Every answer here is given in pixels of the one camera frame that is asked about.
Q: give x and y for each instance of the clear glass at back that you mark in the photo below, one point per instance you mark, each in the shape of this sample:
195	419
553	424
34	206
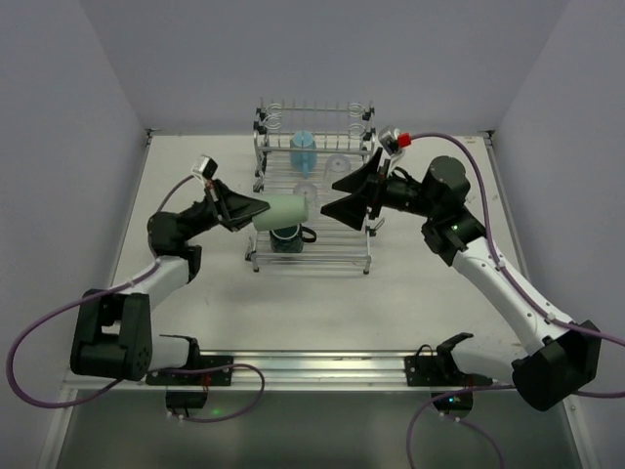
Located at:
337	167

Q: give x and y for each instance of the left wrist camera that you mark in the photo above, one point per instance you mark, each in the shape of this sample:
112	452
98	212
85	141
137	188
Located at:
204	168

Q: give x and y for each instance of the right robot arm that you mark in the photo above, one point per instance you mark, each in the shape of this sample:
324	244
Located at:
562	355

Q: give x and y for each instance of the clear glass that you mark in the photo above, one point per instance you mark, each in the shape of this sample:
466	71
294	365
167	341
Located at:
337	167
308	191

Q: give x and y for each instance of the light green plastic cup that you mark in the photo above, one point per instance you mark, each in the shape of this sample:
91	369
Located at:
286	210

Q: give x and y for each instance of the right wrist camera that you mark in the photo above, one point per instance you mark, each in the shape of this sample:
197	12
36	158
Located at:
393	141

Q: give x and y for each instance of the metal dish rack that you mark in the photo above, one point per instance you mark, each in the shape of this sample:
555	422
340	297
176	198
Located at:
338	128

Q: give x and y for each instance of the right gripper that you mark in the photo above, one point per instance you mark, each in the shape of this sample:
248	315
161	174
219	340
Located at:
374	191

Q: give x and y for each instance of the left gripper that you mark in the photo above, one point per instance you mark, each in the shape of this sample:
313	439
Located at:
220	205

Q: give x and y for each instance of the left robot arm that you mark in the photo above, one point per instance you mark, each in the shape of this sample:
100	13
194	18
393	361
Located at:
113	336

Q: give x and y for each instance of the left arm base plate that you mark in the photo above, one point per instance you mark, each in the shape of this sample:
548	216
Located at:
187	391

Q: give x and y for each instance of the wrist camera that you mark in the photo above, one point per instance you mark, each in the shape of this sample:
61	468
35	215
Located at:
393	141
204	168

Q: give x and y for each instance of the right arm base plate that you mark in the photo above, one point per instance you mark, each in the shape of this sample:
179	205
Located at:
436	367

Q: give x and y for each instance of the dark green ceramic mug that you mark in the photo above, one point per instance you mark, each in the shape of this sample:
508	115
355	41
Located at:
291	240

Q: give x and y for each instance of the blue plastic mug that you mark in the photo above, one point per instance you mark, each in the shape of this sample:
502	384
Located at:
303	155

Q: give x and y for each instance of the aluminium mounting rail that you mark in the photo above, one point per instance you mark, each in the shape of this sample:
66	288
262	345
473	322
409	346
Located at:
324	372

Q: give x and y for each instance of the clear glass near centre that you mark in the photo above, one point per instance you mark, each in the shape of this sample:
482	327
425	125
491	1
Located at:
308	191

